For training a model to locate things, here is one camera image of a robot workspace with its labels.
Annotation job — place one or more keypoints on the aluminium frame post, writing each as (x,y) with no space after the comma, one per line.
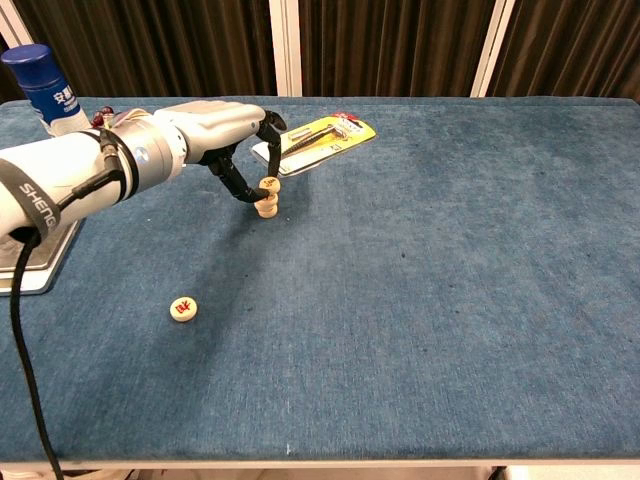
(495,50)
(10,25)
(286,50)

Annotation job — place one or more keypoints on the round cream chess piece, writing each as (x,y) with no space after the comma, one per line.
(183,309)
(268,198)
(272,184)
(267,206)
(267,214)

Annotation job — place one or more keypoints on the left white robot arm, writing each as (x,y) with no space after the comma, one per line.
(65,165)

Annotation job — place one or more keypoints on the black curtain panel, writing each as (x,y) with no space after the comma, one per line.
(150,45)
(7,85)
(575,45)
(390,45)

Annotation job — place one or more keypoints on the blue felt table cloth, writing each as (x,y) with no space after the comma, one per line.
(400,275)

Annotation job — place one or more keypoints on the blue capped clear bottle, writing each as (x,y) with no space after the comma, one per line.
(40,75)

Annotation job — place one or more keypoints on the dark red grape bunch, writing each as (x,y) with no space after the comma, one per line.
(102,117)

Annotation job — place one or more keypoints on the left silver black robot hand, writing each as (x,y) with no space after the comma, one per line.
(215,130)

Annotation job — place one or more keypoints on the yellow razor blister pack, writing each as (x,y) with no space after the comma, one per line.
(325,140)

